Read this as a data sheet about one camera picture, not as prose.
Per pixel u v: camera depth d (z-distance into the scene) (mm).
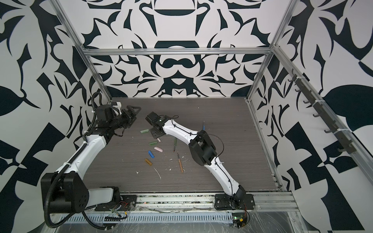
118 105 759
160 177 829
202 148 584
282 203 761
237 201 637
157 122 710
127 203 725
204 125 1044
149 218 776
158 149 935
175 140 965
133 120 830
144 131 990
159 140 965
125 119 727
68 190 401
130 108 736
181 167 852
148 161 875
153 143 936
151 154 909
